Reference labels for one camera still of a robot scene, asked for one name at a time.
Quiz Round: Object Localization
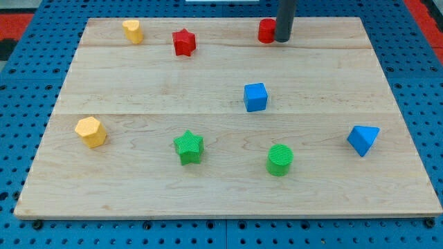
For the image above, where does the green star block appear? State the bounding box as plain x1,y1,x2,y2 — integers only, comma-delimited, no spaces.
174,130,204,165

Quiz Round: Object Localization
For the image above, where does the blue cube block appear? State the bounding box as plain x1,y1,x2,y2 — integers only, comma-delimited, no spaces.
244,82,268,112

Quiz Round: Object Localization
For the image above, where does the red star block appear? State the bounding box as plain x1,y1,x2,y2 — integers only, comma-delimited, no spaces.
172,28,197,57

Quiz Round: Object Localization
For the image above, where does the light wooden board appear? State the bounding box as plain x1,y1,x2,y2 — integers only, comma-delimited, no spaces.
15,17,442,220

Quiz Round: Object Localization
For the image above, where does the green cylinder block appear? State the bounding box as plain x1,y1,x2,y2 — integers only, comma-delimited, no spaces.
266,144,293,176

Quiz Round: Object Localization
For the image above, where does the red cylinder block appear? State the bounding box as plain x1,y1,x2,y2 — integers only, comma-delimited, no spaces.
257,18,276,44

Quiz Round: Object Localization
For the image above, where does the yellow hexagon block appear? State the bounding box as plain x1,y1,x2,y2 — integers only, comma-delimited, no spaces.
75,116,107,148

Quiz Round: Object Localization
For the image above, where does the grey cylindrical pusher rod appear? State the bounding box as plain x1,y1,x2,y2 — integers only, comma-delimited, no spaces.
274,0,298,43

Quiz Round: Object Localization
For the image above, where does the yellow heart block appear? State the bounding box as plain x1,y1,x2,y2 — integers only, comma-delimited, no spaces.
122,19,143,44

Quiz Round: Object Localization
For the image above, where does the blue triangle block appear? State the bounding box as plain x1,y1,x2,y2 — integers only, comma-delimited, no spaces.
347,126,380,157

